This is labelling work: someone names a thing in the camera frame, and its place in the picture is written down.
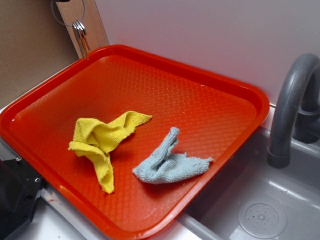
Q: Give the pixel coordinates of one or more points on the silver key bunch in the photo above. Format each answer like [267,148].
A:
[81,38]

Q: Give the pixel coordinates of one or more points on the brown cardboard panel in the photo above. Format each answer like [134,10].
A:
[36,41]

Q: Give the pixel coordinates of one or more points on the grey sink faucet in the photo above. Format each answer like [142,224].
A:
[297,112]

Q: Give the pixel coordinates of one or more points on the light blue microfiber cloth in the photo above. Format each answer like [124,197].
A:
[165,167]

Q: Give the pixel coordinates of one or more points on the grey sink basin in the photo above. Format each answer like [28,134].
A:
[250,200]

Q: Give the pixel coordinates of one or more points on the black octagonal mount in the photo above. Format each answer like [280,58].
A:
[20,189]

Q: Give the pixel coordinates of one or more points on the yellow microfiber cloth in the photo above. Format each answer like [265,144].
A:
[95,140]

